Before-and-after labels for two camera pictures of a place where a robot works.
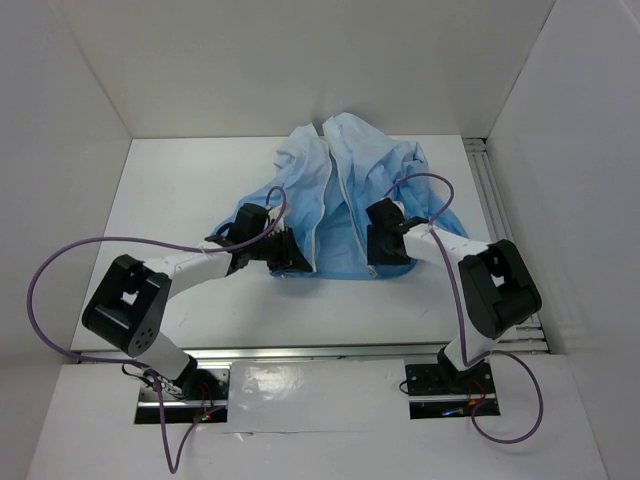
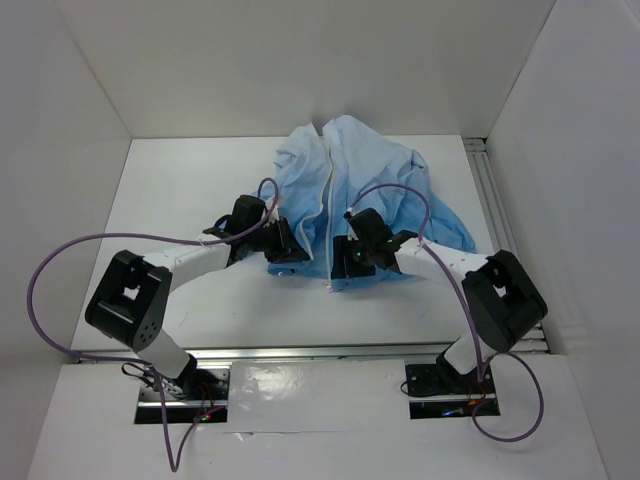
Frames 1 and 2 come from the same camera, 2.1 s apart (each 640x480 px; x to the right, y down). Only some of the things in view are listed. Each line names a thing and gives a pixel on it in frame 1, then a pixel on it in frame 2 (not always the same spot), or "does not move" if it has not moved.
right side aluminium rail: [530, 337] does not move
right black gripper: [376, 255] → [342, 246]
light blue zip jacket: [332, 178] does not move
